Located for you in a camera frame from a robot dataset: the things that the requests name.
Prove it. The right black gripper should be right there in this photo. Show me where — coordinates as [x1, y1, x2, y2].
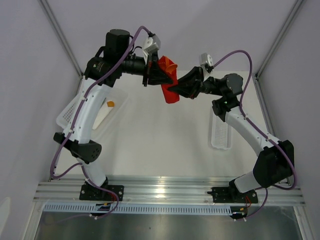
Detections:
[167, 66, 225, 100]

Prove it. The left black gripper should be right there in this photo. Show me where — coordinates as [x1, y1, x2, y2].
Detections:
[118, 51, 174, 87]

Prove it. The red paper napkin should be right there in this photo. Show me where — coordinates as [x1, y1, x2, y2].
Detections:
[157, 55, 181, 105]

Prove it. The orange plastic spoon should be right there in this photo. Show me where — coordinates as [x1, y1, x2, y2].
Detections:
[165, 63, 178, 75]

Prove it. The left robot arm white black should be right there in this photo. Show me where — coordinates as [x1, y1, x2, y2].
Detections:
[49, 26, 177, 201]

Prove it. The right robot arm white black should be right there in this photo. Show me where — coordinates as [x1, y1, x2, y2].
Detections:
[169, 67, 294, 202]

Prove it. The large white plastic basket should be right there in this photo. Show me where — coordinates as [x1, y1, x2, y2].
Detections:
[56, 88, 128, 141]

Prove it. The small white perforated tray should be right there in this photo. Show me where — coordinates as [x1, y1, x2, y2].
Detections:
[210, 114, 232, 151]

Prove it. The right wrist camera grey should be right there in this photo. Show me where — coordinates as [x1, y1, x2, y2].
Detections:
[199, 52, 214, 69]

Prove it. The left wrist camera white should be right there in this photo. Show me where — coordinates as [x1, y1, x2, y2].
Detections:
[142, 34, 161, 62]

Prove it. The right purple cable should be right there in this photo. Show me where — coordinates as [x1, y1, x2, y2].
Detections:
[212, 49, 298, 222]

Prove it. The purple cable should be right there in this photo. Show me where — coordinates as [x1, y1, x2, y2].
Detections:
[212, 49, 298, 222]
[50, 25, 155, 223]

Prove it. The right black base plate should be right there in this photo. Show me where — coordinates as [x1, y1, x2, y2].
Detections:
[207, 187, 258, 204]

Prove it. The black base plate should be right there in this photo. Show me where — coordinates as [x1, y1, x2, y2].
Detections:
[79, 184, 125, 202]
[207, 187, 258, 204]

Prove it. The left aluminium frame post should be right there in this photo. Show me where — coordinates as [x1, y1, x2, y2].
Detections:
[37, 0, 83, 77]

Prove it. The aluminium frame post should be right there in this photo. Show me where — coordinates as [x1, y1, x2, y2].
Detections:
[37, 0, 83, 77]
[254, 0, 307, 80]

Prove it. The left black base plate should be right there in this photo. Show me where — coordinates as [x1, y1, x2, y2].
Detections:
[79, 184, 125, 202]

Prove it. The right aluminium frame post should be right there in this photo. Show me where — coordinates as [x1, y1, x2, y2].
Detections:
[254, 0, 307, 80]

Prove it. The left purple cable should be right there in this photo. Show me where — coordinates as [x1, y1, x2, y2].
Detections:
[50, 25, 155, 223]

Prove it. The aluminium mounting rail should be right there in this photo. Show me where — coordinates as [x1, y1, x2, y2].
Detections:
[33, 175, 306, 207]

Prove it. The white slotted cable duct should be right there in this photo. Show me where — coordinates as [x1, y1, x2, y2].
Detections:
[43, 202, 233, 216]

